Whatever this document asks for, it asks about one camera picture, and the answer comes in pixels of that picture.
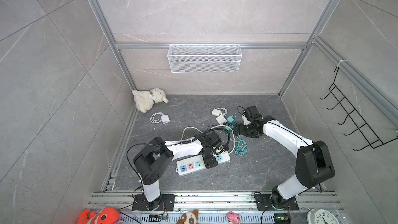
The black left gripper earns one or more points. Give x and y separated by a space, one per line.
212 163

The white black-cabled plug adapter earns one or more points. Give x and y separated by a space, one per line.
221 120

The white charger with cable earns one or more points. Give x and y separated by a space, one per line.
159 118
219 112

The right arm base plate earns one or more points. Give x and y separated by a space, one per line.
268 202

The brown white plush dog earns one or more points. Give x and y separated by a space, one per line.
191 217

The white charger with coiled cable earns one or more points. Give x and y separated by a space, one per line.
159 118

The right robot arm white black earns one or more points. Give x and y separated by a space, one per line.
313 160

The white power strip colourful sockets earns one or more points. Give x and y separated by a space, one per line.
198 163

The white wire mesh basket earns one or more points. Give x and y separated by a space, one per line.
204 58

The black wire hook rack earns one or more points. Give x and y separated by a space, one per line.
353 114

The teal charger adapter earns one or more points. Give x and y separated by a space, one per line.
231 120

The white alarm clock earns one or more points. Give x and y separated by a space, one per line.
321 216

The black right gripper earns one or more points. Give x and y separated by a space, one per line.
241 130

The white plush lamb toy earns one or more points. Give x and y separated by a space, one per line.
144 100

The red plush toy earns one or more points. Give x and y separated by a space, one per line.
107 215

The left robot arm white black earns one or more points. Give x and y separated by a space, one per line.
156 156

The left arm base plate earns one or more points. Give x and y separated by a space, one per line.
165 202

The pink plush toy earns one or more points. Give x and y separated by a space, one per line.
233 218

